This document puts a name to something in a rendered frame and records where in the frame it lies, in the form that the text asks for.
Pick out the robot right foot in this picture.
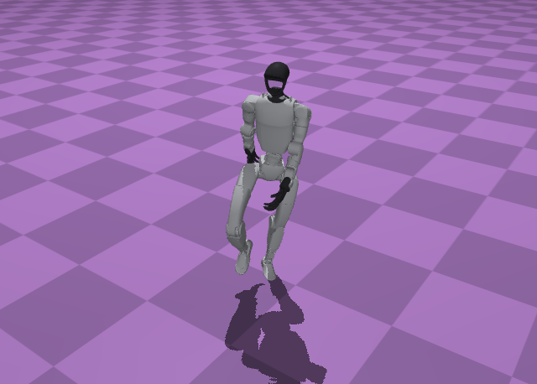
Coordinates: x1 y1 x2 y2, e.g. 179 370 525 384
235 239 253 274

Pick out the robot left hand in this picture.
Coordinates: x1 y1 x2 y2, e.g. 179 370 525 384
264 177 291 211

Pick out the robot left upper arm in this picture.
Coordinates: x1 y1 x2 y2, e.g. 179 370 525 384
288 103 312 156

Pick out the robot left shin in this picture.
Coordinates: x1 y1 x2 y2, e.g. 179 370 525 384
264 227 284 264

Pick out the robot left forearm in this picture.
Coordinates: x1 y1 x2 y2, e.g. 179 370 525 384
281 144 304 189

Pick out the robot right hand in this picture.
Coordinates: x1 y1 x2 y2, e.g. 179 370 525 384
244 148 259 163

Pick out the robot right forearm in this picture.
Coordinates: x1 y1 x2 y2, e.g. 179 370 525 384
240 128 255 153

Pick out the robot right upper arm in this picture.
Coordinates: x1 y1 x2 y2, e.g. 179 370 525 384
240 95 259 138

